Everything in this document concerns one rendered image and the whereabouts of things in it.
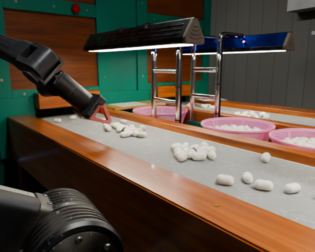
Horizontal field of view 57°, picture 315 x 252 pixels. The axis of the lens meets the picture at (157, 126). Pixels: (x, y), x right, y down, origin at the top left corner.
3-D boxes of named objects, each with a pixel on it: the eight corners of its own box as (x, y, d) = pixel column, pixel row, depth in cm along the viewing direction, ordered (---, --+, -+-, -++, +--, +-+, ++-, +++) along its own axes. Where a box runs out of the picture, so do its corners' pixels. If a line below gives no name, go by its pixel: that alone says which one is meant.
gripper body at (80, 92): (88, 95, 86) (69, 80, 82) (105, 98, 78) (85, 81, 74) (76, 113, 85) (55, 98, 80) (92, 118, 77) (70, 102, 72)
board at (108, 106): (115, 110, 141) (114, 108, 141) (99, 107, 153) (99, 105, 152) (165, 104, 162) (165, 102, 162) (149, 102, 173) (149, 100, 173)
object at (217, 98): (218, 135, 129) (223, 30, 120) (185, 128, 144) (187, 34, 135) (243, 129, 141) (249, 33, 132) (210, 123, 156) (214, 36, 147)
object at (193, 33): (185, 43, 79) (186, 15, 78) (82, 51, 126) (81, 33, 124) (205, 44, 84) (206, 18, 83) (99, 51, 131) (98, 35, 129)
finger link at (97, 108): (108, 111, 91) (86, 92, 85) (120, 113, 85) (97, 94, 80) (96, 129, 89) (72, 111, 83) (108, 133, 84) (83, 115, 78)
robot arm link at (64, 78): (50, 84, 70) (63, 66, 72) (39, 86, 75) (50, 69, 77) (72, 101, 75) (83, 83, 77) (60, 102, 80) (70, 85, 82)
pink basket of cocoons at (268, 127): (267, 164, 92) (269, 134, 90) (189, 152, 105) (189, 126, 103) (277, 144, 115) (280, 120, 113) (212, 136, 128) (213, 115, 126)
